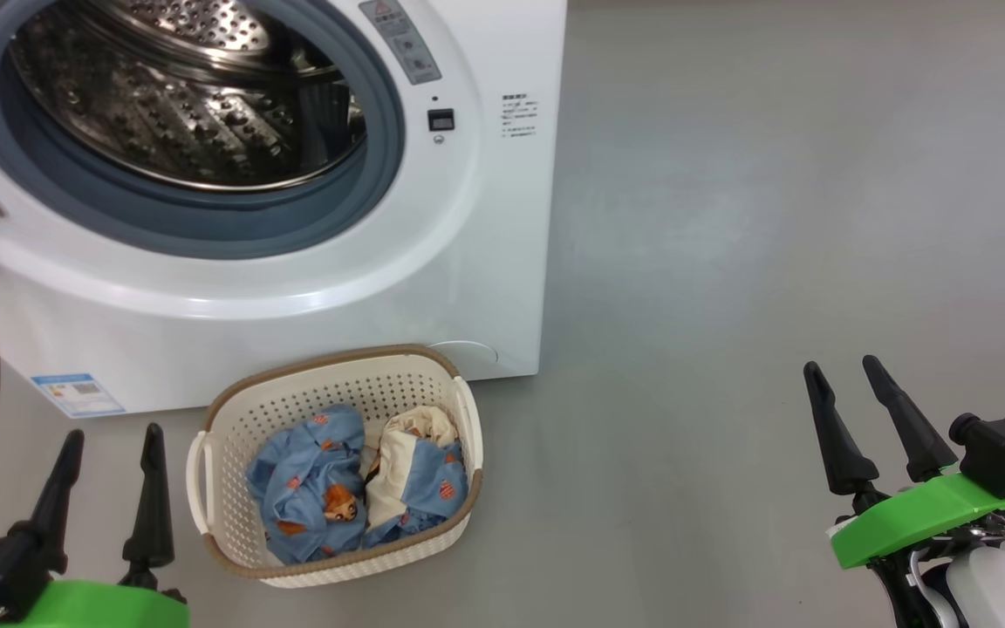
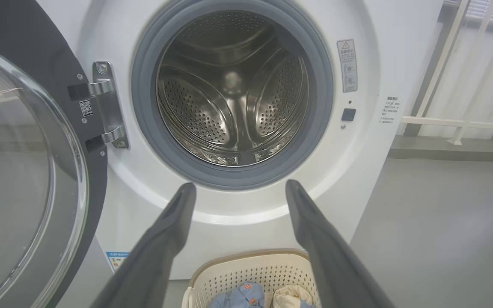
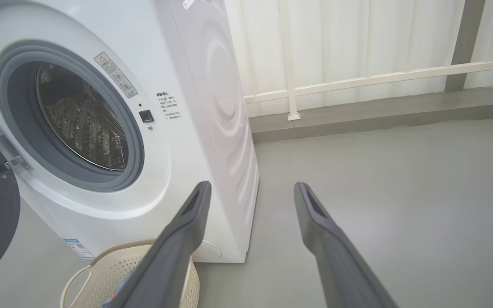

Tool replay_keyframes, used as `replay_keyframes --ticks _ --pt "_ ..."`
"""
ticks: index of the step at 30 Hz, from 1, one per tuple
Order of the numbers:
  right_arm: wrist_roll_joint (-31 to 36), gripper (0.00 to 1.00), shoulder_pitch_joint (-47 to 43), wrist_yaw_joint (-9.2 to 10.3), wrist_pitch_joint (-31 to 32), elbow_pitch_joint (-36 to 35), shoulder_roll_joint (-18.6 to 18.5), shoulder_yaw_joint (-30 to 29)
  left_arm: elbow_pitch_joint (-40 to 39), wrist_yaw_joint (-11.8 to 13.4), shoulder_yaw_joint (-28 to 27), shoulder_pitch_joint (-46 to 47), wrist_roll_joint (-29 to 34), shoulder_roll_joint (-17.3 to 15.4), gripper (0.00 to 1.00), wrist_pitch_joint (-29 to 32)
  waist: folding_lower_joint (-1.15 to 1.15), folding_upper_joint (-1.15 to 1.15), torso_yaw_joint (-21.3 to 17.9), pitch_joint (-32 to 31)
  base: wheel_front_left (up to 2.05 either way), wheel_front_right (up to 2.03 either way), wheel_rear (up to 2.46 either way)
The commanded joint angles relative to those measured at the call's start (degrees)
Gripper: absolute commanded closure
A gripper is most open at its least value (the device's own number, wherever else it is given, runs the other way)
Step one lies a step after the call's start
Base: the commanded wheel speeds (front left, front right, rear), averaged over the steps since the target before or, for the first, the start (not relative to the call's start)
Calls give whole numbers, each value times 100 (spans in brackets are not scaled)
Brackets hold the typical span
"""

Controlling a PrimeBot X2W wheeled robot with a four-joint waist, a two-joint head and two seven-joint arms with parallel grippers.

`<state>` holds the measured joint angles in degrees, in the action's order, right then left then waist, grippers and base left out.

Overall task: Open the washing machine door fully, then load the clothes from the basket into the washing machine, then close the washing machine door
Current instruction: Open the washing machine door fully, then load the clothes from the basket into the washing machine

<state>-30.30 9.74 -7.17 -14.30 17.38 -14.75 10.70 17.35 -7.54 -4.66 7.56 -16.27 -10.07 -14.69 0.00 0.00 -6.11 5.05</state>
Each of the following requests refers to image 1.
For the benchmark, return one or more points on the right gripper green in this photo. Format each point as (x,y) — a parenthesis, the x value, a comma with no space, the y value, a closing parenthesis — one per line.
(921,519)

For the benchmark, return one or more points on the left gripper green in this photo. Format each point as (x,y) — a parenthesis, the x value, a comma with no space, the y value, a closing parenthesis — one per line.
(101,609)

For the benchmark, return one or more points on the blue cartoon face garment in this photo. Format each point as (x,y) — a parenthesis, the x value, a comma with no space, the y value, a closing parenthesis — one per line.
(302,480)

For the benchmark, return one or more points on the white front-load washing machine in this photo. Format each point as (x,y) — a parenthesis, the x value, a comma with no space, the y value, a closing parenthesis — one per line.
(433,262)

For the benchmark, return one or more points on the stainless steel washing machine drum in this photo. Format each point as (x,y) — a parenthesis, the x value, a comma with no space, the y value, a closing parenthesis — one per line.
(180,96)

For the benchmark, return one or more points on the black door latch socket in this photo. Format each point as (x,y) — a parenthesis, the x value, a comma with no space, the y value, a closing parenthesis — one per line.
(441,119)

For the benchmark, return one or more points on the blue energy label sticker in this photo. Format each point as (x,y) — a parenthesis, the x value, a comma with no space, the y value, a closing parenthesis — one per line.
(79,395)

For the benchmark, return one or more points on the cream perforated laundry basket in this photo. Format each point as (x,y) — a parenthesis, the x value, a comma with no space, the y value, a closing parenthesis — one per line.
(232,436)

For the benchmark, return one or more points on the grey warning sticker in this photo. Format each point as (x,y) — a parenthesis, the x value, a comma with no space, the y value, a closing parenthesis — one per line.
(402,39)

